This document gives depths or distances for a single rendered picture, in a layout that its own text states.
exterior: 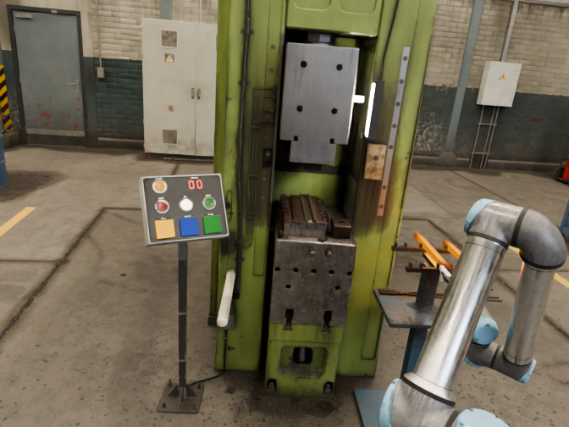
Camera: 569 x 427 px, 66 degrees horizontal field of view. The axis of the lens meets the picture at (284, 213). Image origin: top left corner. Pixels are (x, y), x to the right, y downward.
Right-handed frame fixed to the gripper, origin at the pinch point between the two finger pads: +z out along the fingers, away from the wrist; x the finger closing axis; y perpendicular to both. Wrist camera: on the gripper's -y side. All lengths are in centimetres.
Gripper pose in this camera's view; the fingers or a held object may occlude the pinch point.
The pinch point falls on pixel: (449, 265)
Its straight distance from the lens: 194.9
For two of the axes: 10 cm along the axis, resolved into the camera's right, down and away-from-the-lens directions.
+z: -0.4, -4.9, 8.7
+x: 10.0, 0.5, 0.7
